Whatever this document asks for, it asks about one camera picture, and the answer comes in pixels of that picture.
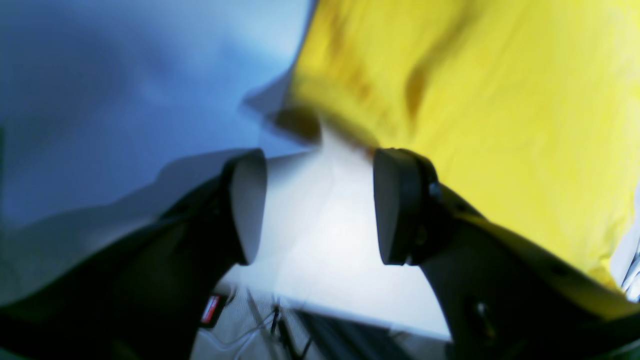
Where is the orange yellow t-shirt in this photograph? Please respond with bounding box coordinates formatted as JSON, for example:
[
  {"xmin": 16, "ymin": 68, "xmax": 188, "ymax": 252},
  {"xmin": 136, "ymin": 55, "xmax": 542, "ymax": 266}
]
[{"xmin": 288, "ymin": 0, "xmax": 639, "ymax": 290}]

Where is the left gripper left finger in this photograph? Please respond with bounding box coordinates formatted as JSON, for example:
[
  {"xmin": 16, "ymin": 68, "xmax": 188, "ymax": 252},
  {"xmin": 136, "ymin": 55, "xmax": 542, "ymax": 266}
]
[{"xmin": 1, "ymin": 148, "xmax": 268, "ymax": 360}]

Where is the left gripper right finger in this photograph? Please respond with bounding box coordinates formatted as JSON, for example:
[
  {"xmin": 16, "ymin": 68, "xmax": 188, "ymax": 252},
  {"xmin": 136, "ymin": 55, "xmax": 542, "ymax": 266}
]
[{"xmin": 373, "ymin": 148, "xmax": 640, "ymax": 360}]

